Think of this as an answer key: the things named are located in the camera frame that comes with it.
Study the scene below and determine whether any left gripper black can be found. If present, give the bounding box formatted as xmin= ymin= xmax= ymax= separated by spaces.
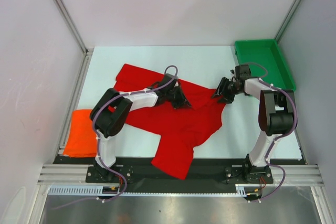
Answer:
xmin=166 ymin=85 xmax=192 ymax=110

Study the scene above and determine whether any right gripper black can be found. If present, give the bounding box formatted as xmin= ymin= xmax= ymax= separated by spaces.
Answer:
xmin=211 ymin=77 xmax=243 ymax=104

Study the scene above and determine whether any red t-shirt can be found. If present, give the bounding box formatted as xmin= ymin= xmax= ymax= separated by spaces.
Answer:
xmin=114 ymin=63 xmax=228 ymax=181

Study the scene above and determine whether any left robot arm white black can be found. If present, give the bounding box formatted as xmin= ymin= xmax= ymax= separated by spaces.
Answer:
xmin=90 ymin=73 xmax=192 ymax=182

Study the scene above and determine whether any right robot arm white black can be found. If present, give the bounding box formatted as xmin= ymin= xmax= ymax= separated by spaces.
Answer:
xmin=212 ymin=63 xmax=298 ymax=184

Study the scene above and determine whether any green plastic tray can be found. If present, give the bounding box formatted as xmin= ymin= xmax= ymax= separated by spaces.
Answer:
xmin=235 ymin=39 xmax=296 ymax=91

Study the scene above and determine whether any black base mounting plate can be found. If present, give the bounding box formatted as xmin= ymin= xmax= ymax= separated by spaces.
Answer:
xmin=53 ymin=155 xmax=304 ymax=194

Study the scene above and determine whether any orange folded t-shirt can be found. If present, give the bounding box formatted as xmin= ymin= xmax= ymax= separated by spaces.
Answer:
xmin=63 ymin=109 xmax=97 ymax=158

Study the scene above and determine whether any aluminium frame rail left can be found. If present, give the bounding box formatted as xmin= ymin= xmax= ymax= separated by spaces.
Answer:
xmin=53 ymin=0 xmax=93 ymax=155

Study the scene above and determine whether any aluminium frame post right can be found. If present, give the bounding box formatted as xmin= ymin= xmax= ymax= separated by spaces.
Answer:
xmin=274 ymin=0 xmax=303 ymax=43

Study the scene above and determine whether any aluminium front rail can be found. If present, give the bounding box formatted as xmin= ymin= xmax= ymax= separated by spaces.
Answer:
xmin=37 ymin=164 xmax=324 ymax=186

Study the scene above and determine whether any white slotted cable duct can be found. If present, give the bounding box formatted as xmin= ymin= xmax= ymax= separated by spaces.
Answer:
xmin=49 ymin=185 xmax=120 ymax=196

